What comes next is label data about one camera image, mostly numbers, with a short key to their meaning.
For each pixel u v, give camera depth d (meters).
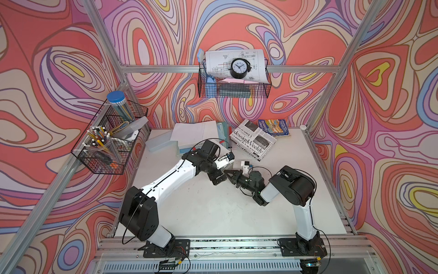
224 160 0.72
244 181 0.83
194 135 1.12
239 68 0.80
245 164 0.90
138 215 0.42
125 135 0.74
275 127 1.15
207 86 0.80
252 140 1.05
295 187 0.55
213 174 0.73
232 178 0.84
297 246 0.67
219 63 0.84
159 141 1.15
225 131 1.14
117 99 0.69
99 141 0.57
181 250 0.72
